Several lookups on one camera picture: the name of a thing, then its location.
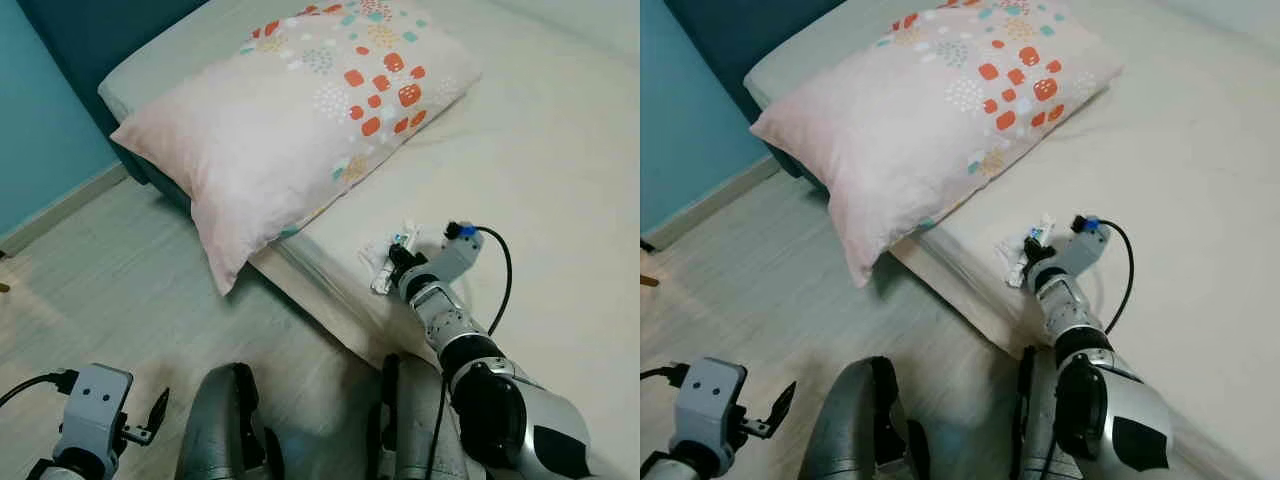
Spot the white wrapper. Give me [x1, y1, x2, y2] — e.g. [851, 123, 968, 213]
[995, 213, 1056, 291]
[360, 222, 421, 296]

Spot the pink patterned pillow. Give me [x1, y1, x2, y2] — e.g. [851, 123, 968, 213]
[750, 0, 1123, 289]
[110, 0, 483, 296]

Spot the silver robot left leg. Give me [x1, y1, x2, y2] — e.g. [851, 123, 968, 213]
[175, 362, 286, 480]
[797, 355, 931, 480]

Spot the silver robot leg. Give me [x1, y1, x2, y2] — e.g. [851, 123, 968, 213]
[365, 352, 471, 480]
[1010, 345, 1076, 480]
[797, 355, 931, 480]
[175, 362, 286, 480]

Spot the silver robot right leg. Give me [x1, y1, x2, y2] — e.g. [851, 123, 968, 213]
[1010, 345, 1076, 480]
[365, 352, 471, 480]

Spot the cream sheeted bed mattress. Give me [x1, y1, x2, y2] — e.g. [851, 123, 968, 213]
[98, 0, 641, 480]
[742, 0, 1280, 480]

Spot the white skirting board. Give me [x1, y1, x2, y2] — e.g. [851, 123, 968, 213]
[0, 163, 131, 257]
[640, 155, 783, 251]

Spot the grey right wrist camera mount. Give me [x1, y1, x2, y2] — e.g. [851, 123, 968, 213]
[425, 222, 486, 286]
[1055, 215, 1111, 276]

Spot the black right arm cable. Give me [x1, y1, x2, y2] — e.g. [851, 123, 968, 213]
[1095, 218, 1135, 336]
[462, 225, 514, 339]

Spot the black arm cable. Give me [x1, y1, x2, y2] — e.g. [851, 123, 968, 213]
[1095, 218, 1135, 336]
[640, 362, 691, 389]
[462, 225, 514, 339]
[0, 370, 79, 409]

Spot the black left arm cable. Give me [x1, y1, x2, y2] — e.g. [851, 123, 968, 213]
[640, 362, 691, 389]
[0, 370, 79, 409]

